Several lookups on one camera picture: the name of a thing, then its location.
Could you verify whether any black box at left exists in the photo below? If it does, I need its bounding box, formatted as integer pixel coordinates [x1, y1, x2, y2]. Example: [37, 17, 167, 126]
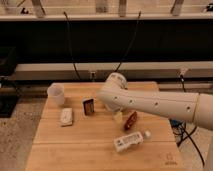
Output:
[0, 46, 19, 118]

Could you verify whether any black cable left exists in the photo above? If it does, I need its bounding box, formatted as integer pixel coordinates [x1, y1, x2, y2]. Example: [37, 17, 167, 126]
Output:
[62, 11, 83, 81]

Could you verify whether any black cable right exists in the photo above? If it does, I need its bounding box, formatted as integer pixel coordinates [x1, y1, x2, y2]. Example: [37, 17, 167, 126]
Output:
[113, 10, 142, 74]

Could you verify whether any translucent plastic cup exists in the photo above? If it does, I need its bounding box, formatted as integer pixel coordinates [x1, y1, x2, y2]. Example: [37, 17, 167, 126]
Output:
[47, 84, 65, 106]

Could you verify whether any wooden board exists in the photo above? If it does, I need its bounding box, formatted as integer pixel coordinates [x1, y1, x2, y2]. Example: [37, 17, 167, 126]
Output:
[25, 83, 184, 171]

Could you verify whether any small white packet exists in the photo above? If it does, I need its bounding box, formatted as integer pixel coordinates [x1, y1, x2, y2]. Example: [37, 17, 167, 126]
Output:
[60, 108, 73, 126]

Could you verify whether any brown elongated snack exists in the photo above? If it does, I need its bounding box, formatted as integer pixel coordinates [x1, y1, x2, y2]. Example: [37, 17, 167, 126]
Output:
[124, 111, 137, 131]

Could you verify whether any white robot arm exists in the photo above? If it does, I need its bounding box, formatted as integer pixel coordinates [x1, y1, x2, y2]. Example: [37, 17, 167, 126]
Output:
[97, 72, 213, 131]

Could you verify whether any white wall outlet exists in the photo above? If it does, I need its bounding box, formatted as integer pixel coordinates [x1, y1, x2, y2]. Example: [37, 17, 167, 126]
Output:
[89, 71, 97, 80]

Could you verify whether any white labelled bottle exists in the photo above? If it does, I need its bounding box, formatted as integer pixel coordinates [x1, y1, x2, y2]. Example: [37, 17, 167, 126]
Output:
[114, 131, 151, 152]

